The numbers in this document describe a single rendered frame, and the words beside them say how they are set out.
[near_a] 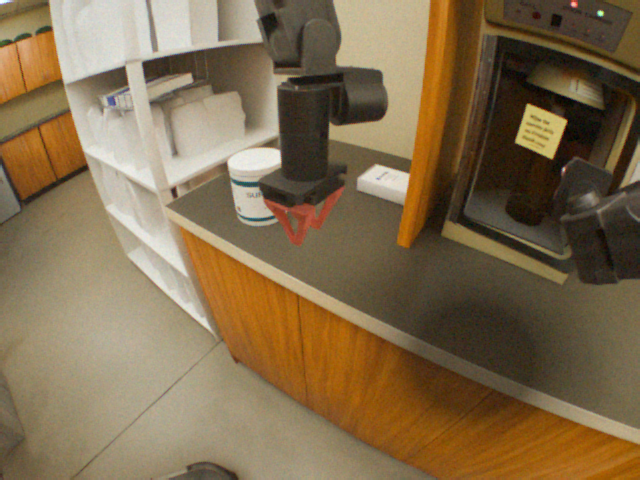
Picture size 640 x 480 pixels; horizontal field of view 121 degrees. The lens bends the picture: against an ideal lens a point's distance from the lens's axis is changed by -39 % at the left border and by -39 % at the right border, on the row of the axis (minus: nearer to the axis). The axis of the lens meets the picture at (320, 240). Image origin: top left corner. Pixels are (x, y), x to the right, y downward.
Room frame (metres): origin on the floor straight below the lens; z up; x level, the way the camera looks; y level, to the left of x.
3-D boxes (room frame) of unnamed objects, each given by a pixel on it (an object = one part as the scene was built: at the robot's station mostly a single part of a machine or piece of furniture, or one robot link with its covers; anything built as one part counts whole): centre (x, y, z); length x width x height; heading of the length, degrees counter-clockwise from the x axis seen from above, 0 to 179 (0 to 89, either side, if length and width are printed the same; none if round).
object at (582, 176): (0.26, -0.36, 1.20); 0.07 x 0.07 x 0.10; 56
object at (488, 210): (0.42, -0.41, 1.19); 0.30 x 0.01 x 0.40; 51
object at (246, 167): (0.62, 0.15, 1.02); 0.13 x 0.13 x 0.15
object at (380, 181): (0.74, -0.20, 0.96); 0.16 x 0.12 x 0.04; 56
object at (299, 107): (0.33, 0.01, 1.27); 0.07 x 0.06 x 0.07; 120
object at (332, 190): (0.33, 0.01, 1.14); 0.07 x 0.07 x 0.09; 56
